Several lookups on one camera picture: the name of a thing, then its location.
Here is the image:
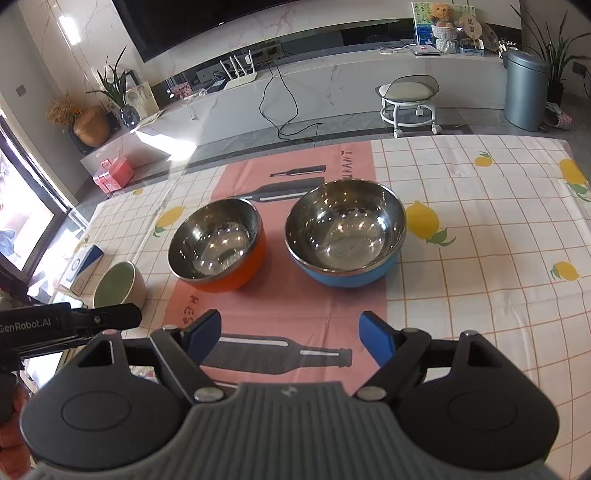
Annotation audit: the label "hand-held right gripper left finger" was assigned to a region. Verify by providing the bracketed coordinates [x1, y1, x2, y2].
[77, 309, 234, 403]

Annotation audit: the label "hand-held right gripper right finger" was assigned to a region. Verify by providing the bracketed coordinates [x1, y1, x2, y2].
[355, 310, 502, 401]

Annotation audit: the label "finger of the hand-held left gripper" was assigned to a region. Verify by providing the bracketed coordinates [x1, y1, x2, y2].
[69, 303, 143, 332]

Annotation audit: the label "green ceramic bowl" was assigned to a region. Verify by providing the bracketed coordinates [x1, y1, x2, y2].
[93, 261, 148, 310]

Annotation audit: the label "orange steel bowl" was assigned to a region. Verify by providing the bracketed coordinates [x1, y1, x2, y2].
[167, 199, 267, 293]

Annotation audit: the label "blue steel bowl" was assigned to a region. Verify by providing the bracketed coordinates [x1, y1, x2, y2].
[284, 179, 407, 288]

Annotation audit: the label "white and blue box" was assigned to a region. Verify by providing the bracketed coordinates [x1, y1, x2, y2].
[62, 244, 105, 296]

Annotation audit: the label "pink printed table mat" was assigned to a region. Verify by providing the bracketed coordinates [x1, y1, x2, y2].
[175, 140, 389, 398]

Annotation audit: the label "lemon grid tablecloth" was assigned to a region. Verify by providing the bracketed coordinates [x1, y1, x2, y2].
[28, 134, 591, 416]

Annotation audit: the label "pink storage box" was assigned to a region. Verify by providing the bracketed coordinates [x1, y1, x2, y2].
[92, 156, 135, 195]

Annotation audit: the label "brown round vase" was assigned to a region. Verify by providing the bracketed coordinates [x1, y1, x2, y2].
[73, 106, 112, 149]

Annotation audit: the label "green plant in glass vase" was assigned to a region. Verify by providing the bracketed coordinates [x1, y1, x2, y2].
[87, 45, 142, 128]

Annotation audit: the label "dried yellow flowers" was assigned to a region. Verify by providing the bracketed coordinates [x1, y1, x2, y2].
[45, 92, 85, 128]

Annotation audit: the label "pale drawing card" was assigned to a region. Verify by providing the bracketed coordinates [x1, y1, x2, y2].
[124, 80, 156, 123]

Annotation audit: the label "white rolling stool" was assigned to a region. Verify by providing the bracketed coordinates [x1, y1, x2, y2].
[375, 75, 440, 138]

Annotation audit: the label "marble television cabinet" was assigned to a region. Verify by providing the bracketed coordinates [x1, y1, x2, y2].
[81, 44, 509, 174]

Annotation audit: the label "white router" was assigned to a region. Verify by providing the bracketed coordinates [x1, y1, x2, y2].
[219, 52, 257, 86]

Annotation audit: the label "grey trash bin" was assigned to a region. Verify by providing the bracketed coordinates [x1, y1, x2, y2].
[502, 50, 551, 133]

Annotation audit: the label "white woven basket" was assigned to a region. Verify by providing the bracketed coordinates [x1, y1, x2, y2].
[431, 23, 461, 52]

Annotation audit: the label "blue and green painting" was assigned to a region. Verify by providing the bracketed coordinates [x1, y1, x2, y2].
[411, 1, 476, 48]

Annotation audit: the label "black television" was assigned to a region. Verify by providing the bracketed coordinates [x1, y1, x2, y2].
[112, 0, 419, 64]

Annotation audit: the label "round paper fan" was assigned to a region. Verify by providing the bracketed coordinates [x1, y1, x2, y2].
[457, 11, 484, 49]

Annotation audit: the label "brown teddy bear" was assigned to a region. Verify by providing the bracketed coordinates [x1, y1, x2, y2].
[427, 2, 458, 29]

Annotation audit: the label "tall potted plant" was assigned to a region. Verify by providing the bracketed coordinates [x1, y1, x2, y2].
[510, 4, 583, 106]

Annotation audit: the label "black cable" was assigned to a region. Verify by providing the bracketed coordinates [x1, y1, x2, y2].
[258, 54, 325, 142]

